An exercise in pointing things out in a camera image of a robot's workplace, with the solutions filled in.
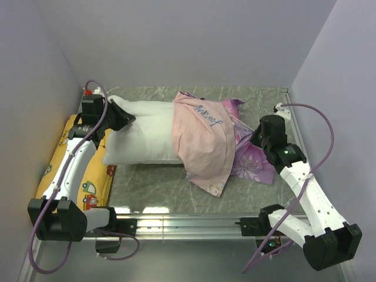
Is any white pillow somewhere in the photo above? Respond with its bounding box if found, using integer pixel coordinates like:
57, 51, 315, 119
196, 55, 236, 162
103, 95, 182, 165

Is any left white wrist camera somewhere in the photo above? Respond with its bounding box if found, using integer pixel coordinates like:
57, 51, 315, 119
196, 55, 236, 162
83, 87, 105, 97

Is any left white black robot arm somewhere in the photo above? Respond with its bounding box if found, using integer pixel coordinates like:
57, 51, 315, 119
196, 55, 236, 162
28, 94, 136, 242

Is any purple princess print pillowcase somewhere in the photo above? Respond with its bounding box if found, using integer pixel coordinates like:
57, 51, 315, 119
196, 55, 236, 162
172, 92, 275, 197

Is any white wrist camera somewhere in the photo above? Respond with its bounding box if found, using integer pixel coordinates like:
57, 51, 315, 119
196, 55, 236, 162
83, 87, 105, 97
273, 103, 291, 122

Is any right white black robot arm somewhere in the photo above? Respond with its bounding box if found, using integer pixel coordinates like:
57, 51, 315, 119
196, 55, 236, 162
250, 115, 362, 271

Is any yellow car print pillow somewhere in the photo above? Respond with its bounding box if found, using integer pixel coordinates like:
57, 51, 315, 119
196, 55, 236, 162
35, 115, 116, 211

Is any right side aluminium rail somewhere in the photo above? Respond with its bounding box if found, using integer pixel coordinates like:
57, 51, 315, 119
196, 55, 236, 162
280, 88, 308, 157

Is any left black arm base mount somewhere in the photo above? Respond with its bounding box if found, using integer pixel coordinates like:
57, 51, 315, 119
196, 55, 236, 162
93, 219, 140, 260

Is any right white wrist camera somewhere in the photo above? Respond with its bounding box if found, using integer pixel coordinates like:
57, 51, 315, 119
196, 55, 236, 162
273, 103, 291, 122

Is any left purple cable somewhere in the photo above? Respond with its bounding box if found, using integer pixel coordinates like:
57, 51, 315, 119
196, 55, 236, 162
28, 79, 140, 274

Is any front aluminium rail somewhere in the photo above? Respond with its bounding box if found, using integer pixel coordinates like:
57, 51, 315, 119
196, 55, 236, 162
117, 214, 258, 240

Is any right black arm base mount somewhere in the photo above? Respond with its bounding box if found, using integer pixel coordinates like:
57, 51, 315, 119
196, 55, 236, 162
235, 217, 284, 256

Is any aluminium rail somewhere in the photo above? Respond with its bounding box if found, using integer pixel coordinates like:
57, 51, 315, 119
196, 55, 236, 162
280, 88, 308, 157
117, 214, 258, 240

